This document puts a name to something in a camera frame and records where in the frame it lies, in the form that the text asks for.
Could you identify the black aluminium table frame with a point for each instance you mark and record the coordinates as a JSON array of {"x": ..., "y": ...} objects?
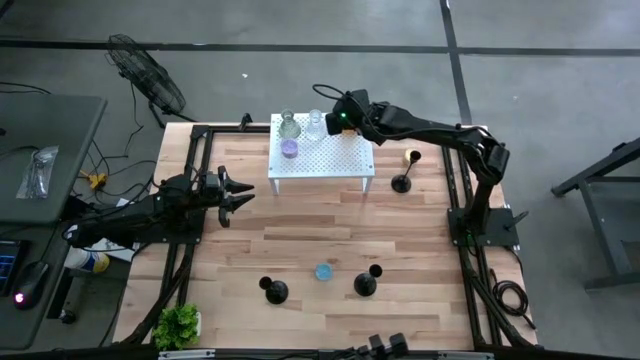
[{"x": 452, "y": 170}]

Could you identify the white perforated shelf riser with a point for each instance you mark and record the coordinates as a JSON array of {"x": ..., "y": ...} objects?
[{"x": 325, "y": 155}]

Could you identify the yellow candle jar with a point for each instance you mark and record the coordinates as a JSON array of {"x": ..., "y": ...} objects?
[{"x": 407, "y": 156}]

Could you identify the yellow power plug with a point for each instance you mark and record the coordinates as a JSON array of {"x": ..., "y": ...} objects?
[{"x": 96, "y": 180}]

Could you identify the clear plastic bag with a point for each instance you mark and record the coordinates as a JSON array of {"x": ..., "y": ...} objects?
[{"x": 37, "y": 172}]

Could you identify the blue candle jar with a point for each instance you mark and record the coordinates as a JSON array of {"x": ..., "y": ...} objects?
[{"x": 324, "y": 272}]

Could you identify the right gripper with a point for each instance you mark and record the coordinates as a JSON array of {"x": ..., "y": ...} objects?
[{"x": 357, "y": 112}]

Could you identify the white yellow wipes canister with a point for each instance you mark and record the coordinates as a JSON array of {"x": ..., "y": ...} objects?
[{"x": 87, "y": 261}]

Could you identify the black blocky device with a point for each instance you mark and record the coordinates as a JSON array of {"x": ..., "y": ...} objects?
[{"x": 387, "y": 346}]

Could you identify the black floor fan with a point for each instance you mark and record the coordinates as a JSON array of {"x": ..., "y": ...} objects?
[{"x": 147, "y": 75}]

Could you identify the keyboard with lit keys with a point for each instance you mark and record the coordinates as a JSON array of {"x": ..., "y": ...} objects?
[{"x": 10, "y": 265}]

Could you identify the grey desk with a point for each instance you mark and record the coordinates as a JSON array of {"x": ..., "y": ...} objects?
[{"x": 45, "y": 160}]

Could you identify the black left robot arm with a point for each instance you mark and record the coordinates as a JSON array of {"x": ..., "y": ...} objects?
[{"x": 125, "y": 217}]

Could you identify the grey glass candlestick holder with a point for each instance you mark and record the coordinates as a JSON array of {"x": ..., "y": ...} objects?
[{"x": 290, "y": 126}]

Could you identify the black wide-base candlestick holder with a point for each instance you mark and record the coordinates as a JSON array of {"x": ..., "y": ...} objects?
[
  {"x": 365, "y": 285},
  {"x": 276, "y": 292}
]

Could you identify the black desk frame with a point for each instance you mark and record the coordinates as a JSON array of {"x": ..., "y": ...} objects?
[{"x": 600, "y": 175}]

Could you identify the black computer mouse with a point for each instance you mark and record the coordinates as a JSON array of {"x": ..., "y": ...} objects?
[{"x": 30, "y": 285}]

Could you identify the purple candle jar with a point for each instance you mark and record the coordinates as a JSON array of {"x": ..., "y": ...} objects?
[{"x": 289, "y": 148}]

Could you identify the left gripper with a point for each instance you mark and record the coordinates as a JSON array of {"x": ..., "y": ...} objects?
[{"x": 215, "y": 192}]

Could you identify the clear glass candlestick holder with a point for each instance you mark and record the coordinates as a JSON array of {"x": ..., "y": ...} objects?
[{"x": 315, "y": 126}]

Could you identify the white cardboard box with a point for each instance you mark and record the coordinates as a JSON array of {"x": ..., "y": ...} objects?
[{"x": 112, "y": 250}]

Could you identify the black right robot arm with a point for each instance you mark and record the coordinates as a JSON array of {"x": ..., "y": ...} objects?
[{"x": 430, "y": 131}]

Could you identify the slim black candlestick holder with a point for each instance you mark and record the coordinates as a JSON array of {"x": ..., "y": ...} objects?
[{"x": 401, "y": 184}]

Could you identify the green plant in white pot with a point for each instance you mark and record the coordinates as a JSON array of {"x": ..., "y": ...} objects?
[{"x": 175, "y": 327}]

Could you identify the silver bracket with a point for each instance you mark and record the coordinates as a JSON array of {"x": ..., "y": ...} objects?
[
  {"x": 186, "y": 354},
  {"x": 465, "y": 355}
]

